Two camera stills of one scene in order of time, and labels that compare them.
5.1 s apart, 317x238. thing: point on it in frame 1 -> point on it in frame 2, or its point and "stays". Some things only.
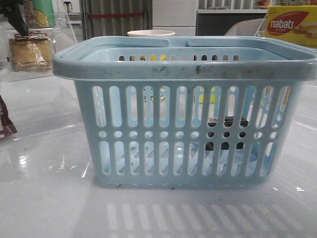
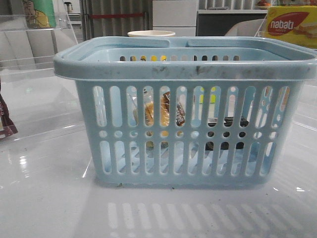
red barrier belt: (115, 15) stays
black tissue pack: (228, 122) stays
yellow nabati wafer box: (296, 24) stays
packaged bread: (31, 52) -> (148, 105)
